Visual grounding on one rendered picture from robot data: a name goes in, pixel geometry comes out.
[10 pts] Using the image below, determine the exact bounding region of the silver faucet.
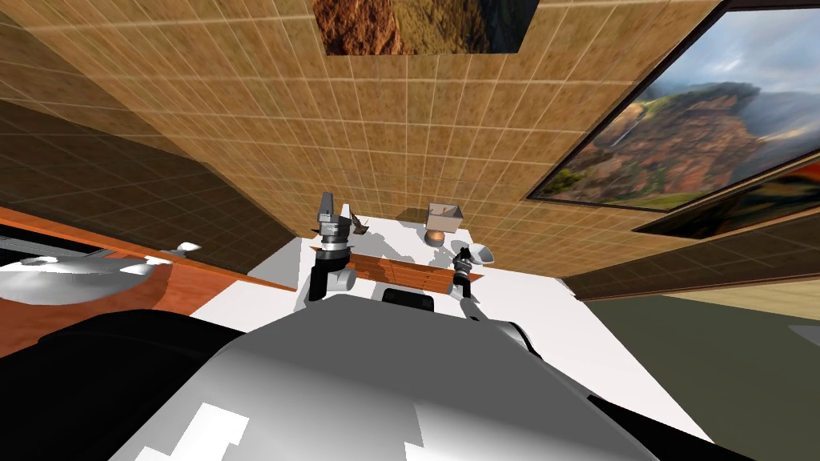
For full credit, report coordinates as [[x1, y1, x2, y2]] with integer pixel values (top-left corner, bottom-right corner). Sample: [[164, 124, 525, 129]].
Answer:
[[159, 241, 203, 259]]

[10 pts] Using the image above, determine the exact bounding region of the brown wooden drawer front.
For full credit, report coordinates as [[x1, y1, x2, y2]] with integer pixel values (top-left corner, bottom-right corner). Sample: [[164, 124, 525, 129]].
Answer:
[[310, 246, 485, 296]]

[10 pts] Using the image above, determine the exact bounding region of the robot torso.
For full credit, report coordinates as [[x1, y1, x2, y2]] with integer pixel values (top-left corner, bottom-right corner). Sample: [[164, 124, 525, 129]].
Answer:
[[108, 287, 661, 461]]

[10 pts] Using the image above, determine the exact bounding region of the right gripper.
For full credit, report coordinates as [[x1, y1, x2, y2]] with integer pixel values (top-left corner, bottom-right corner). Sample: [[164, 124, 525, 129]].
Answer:
[[452, 244, 495, 274]]

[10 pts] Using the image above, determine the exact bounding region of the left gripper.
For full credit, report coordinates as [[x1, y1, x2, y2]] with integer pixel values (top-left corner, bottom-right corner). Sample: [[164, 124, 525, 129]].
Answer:
[[317, 191, 354, 240]]

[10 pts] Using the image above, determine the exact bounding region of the dark framed picture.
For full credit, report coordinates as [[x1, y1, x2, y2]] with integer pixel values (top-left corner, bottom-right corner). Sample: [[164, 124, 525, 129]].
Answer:
[[633, 150, 820, 242]]

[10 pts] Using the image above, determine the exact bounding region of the brown rock landscape picture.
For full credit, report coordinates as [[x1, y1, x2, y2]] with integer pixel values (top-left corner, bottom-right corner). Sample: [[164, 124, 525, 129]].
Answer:
[[311, 0, 541, 57]]

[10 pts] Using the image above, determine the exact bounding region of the large mountain landscape picture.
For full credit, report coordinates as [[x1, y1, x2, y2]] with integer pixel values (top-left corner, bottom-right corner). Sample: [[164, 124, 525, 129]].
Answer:
[[527, 0, 820, 213]]

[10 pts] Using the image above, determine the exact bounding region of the table lamp with copper base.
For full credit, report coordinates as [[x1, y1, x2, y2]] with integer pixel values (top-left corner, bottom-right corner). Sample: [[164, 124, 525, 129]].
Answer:
[[423, 202, 464, 248]]

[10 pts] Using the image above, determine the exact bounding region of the silver sink basin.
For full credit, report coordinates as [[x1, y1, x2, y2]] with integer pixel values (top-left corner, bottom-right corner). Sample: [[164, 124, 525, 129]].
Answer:
[[0, 235, 174, 307]]

